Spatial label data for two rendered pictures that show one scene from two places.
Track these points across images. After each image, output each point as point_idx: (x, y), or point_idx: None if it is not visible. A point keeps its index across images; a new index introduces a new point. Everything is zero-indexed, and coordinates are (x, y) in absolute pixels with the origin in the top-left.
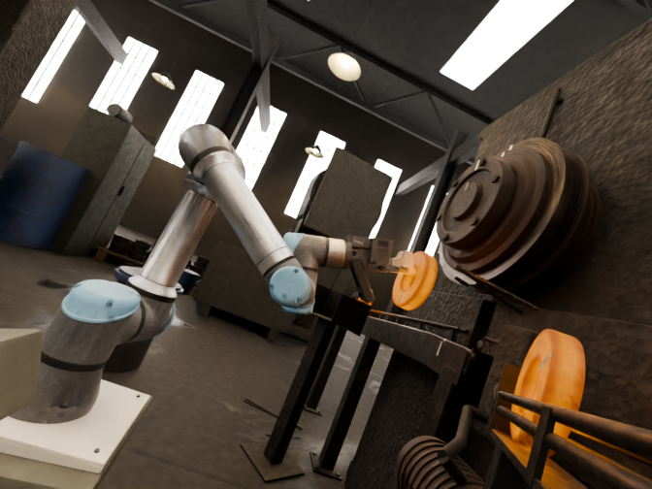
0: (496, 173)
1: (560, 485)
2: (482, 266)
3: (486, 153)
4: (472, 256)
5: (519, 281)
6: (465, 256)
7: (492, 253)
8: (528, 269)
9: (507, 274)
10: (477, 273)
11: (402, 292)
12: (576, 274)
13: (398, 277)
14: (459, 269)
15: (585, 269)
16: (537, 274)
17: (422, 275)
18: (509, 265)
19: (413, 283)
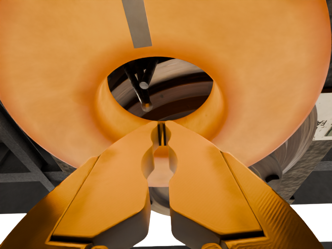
0: (152, 205)
1: None
2: (155, 92)
3: (280, 186)
4: (176, 109)
5: (132, 63)
6: (194, 110)
7: (144, 111)
8: (117, 83)
9: None
10: (177, 78)
11: (148, 37)
12: (115, 71)
13: (278, 108)
14: (143, 100)
15: (109, 76)
16: (113, 75)
17: (40, 136)
18: (112, 94)
19: (66, 100)
